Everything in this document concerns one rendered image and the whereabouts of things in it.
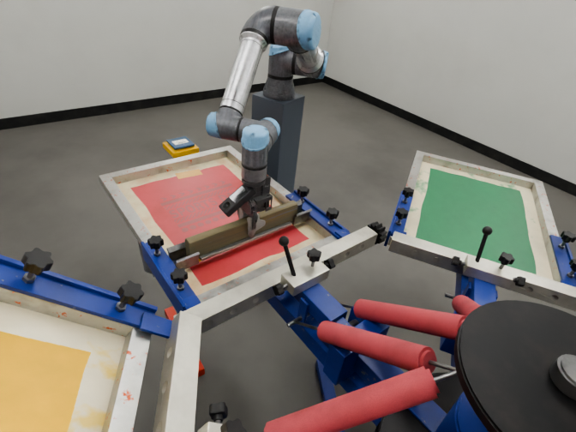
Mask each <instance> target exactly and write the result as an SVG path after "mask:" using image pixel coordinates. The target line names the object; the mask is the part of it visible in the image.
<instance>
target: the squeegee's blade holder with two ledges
mask: <svg viewBox="0 0 576 432"><path fill-rule="evenodd" d="M291 224H292V222H290V221H289V222H286V223H284V224H282V225H278V226H276V227H274V228H271V229H269V230H266V231H263V232H261V233H258V234H256V235H254V236H253V237H252V238H250V237H247V238H245V239H243V240H241V241H238V242H235V243H232V244H230V245H227V246H225V247H223V248H221V249H216V250H214V251H212V252H210V253H207V254H205V255H201V256H200V259H201V261H204V260H206V259H208V258H211V257H213V256H216V255H219V254H221V253H224V252H226V251H228V250H230V249H234V248H236V247H238V246H241V245H243V244H246V243H249V242H251V241H254V240H256V239H258V238H261V237H264V236H266V235H269V234H271V233H274V232H276V231H279V230H282V229H284V228H286V227H288V226H291Z"/></svg>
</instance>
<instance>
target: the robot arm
mask: <svg viewBox="0 0 576 432"><path fill-rule="evenodd" d="M320 37H321V18H320V15H319V14H318V13H317V12H315V11H312V10H310V9H294V8H288V7H282V6H277V5H268V6H265V7H263V8H261V9H259V10H257V11H256V12H254V14H252V16H250V18H248V20H247V21H246V22H245V24H244V26H243V28H242V31H241V33H240V36H239V41H240V46H239V49H238V52H237V56H236V59H235V62H234V64H233V67H232V70H231V74H230V77H229V80H228V83H227V86H226V89H225V93H224V96H223V98H222V101H221V104H220V107H219V111H218V112H211V113H209V115H208V116H207V121H206V130H207V133H208V134H209V135H210V136H213V137H216V138H220V139H226V140H230V141H238V142H241V143H242V171H241V177H242V183H243V185H242V186H240V187H239V188H238V189H237V190H236V191H235V192H233V193H232V194H231V195H230V196H229V197H228V198H227V199H225V200H224V201H223V202H222V203H221V204H220V205H219V208H220V209H221V210H222V211H223V213H224V214H225V215H226V216H227V217H230V216H232V214H234V212H236V210H237V215H238V218H239V219H242V218H245V217H248V216H249V217H248V218H247V221H248V235H249V237H250V238H252V237H253V236H254V235H255V232H256V231H258V230H259V229H260V228H262V227H263V226H264V225H265V224H266V222H265V220H262V219H260V215H259V214H258V212H262V211H268V210H271V209H272V202H273V196H272V195H271V194H270V182H271V177H270V176H268V175H267V154H268V151H269V150H270V148H271V147H272V145H273V144H274V142H276V140H278V136H279V133H280V127H279V124H278V123H277V122H276V121H275V120H274V119H272V118H270V117H265V118H263V119H262V120H260V121H258V120H254V119H248V118H244V117H242V116H243V111H244V108H245V106H246V103H247V99H248V96H249V92H250V89H251V87H252V83H253V80H254V78H255V73H256V70H257V68H258V64H259V62H260V59H261V54H262V52H264V51H265V50H266V49H267V45H270V48H269V54H268V56H269V59H268V74H267V81H266V83H265V86H264V88H263V95H264V96H265V97H267V98H269V99H275V100H290V99H294V98H295V88H294V83H293V75H300V76H305V77H310V78H316V79H323V78H324V75H325V71H326V67H327V60H328V55H329V53H328V52H327V51H322V50H321V49H320V48H319V47H318V44H319V41H320ZM269 201H271V206H269Z"/></svg>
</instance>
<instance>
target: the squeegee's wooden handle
mask: <svg viewBox="0 0 576 432"><path fill-rule="evenodd" d="M297 207H298V204H297V203H296V202H295V201H289V202H286V203H284V204H281V205H278V206H276V207H272V209H271V210H268V211H262V212H259V213H258V214H259V215H260V219H262V220H265V222H266V224H265V225H264V226H263V227H262V228H260V229H259V230H258V231H256V232H255V235H256V234H258V233H261V232H263V231H266V230H269V229H271V228H274V227H276V226H278V225H282V224H284V223H286V222H289V221H290V222H293V217H294V215H296V214H297ZM248 217H249V216H248ZM248 217H245V218H242V219H238V220H236V221H233V222H230V223H228V224H225V225H222V226H219V227H216V228H213V229H211V230H209V231H204V232H202V233H199V234H196V235H194V236H192V237H187V238H185V248H186V256H188V255H192V254H194V253H197V252H199V253H200V254H199V259H200V256H201V255H205V254H207V253H210V252H212V251H214V250H216V249H221V248H223V247H225V246H227V245H230V244H232V243H235V242H238V241H241V240H243V239H245V238H247V237H249V235H248V221H247V218H248Z"/></svg>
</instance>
